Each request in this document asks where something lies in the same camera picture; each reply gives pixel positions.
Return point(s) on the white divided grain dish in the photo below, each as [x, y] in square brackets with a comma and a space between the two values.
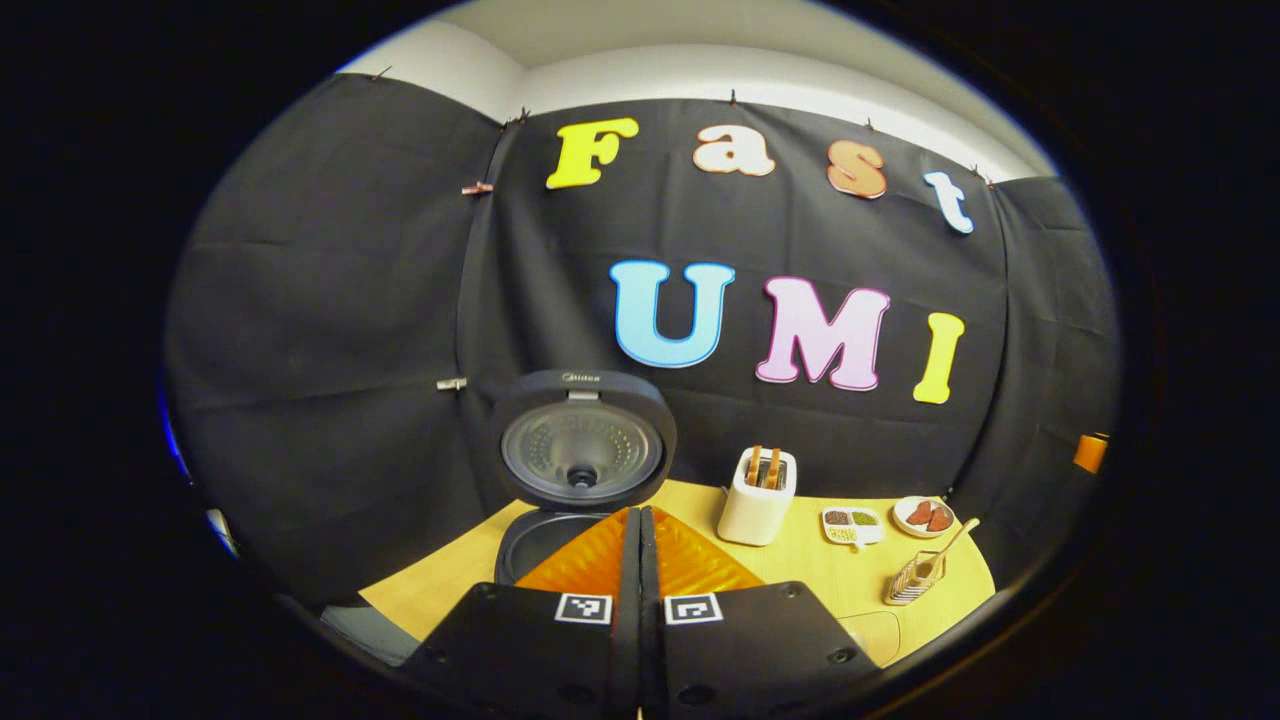
[852, 522]

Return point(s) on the pink cloth clip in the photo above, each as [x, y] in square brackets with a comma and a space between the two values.
[477, 188]

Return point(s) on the white round plate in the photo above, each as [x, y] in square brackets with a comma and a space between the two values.
[903, 527]

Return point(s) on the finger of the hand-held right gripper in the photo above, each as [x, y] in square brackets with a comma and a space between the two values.
[1090, 454]

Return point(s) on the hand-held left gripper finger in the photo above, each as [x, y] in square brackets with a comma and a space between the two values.
[628, 600]
[650, 620]

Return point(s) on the bread slice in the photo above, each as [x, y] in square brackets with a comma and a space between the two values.
[772, 468]
[753, 466]

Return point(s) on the white toaster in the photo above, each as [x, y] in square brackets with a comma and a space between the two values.
[755, 515]

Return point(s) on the red meat piece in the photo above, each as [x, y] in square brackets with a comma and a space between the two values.
[918, 514]
[940, 519]

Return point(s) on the dark grey rice cooker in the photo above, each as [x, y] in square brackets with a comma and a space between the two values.
[585, 450]

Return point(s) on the black backdrop cloth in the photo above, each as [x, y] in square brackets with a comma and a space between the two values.
[330, 350]

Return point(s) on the wooden spoon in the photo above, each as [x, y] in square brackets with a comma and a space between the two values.
[950, 545]

